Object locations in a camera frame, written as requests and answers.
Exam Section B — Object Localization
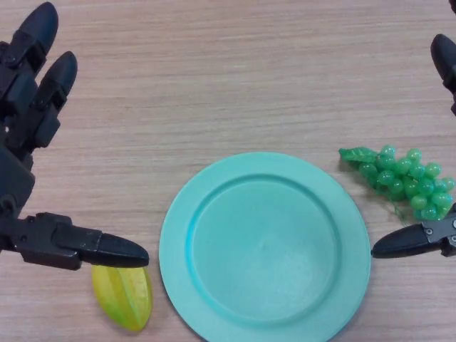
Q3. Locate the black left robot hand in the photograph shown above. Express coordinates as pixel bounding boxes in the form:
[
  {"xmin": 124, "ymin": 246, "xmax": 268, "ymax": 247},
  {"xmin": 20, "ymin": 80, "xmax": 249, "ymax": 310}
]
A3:
[{"xmin": 0, "ymin": 1, "xmax": 150, "ymax": 271}]

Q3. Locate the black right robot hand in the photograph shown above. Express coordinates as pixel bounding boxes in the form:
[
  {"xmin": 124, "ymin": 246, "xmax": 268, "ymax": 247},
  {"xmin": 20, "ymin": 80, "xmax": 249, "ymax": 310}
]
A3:
[{"xmin": 370, "ymin": 0, "xmax": 456, "ymax": 259}]

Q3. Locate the green grapes bunch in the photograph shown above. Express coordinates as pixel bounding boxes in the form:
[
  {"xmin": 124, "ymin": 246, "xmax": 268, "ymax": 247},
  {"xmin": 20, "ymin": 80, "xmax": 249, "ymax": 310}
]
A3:
[{"xmin": 338, "ymin": 144, "xmax": 456, "ymax": 229}]

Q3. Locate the yellow green starfruit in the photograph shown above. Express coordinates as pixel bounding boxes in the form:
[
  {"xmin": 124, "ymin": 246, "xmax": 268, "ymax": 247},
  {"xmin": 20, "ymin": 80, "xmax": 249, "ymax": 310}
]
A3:
[{"xmin": 91, "ymin": 264, "xmax": 154, "ymax": 334}]

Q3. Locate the teal round plate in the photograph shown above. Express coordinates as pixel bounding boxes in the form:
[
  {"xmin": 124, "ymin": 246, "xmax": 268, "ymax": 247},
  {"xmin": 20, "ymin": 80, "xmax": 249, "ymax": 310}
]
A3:
[{"xmin": 159, "ymin": 152, "xmax": 372, "ymax": 342}]

